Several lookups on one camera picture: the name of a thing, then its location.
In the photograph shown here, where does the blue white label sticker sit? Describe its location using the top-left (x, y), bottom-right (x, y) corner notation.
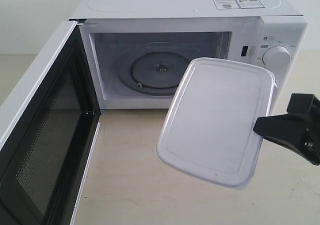
top-left (212, 0), bottom-right (265, 10)

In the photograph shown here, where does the white microwave oven body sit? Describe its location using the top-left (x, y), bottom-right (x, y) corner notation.
top-left (70, 0), bottom-right (308, 110)

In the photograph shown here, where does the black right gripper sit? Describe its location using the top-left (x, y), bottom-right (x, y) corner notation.
top-left (253, 93), bottom-right (320, 166)

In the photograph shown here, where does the white lidded plastic container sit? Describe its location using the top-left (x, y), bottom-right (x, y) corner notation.
top-left (155, 57), bottom-right (276, 190)

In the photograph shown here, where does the upper white control knob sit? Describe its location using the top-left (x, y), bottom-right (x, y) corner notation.
top-left (262, 46), bottom-right (291, 69)

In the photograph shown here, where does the glass turntable plate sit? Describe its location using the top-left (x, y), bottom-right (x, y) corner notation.
top-left (115, 42), bottom-right (203, 96)

